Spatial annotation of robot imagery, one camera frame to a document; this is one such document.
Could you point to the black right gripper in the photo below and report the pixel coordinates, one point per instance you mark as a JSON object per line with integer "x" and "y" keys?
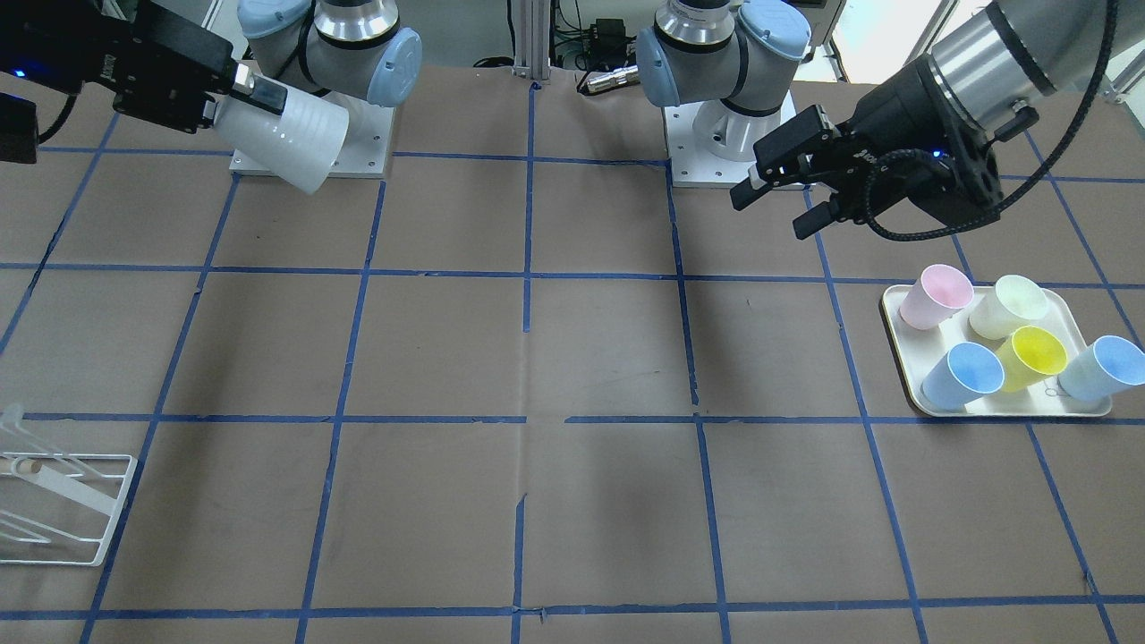
{"x": 134, "y": 55}

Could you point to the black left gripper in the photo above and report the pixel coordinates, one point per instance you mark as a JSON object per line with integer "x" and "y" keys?
{"x": 894, "y": 109}

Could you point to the translucent white plastic cup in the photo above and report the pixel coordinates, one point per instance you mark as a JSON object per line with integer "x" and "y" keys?
{"x": 300, "y": 146}

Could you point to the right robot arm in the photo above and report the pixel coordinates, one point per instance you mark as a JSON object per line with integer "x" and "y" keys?
{"x": 357, "y": 48}

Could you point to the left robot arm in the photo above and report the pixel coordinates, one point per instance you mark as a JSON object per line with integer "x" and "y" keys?
{"x": 993, "y": 70}

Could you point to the pink plastic cup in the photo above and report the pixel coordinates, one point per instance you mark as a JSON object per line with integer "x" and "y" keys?
{"x": 939, "y": 294}

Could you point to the blue cup front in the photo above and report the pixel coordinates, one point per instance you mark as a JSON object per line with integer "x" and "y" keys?
{"x": 966, "y": 373}

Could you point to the cream plastic cup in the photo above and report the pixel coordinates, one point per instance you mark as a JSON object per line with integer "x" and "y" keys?
{"x": 1015, "y": 301}

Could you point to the yellow plastic cup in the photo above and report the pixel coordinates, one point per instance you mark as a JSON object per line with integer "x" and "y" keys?
{"x": 1029, "y": 356}

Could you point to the blue cup tray edge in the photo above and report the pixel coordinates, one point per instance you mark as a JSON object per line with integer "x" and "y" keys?
{"x": 1110, "y": 365}

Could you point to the cream plastic tray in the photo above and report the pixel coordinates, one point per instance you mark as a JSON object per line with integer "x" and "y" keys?
{"x": 917, "y": 352}

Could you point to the silver metal cylinder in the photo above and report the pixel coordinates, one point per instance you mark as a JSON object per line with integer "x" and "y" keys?
{"x": 596, "y": 83}

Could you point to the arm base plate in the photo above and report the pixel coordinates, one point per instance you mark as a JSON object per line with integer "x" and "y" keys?
{"x": 712, "y": 147}
{"x": 366, "y": 149}

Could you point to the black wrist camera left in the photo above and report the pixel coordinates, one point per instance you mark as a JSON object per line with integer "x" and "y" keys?
{"x": 966, "y": 187}

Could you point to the aluminium frame post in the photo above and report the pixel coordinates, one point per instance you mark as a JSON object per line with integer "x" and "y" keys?
{"x": 532, "y": 31}

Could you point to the white wire cup rack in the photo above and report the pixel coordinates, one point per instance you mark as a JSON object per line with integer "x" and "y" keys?
{"x": 58, "y": 508}

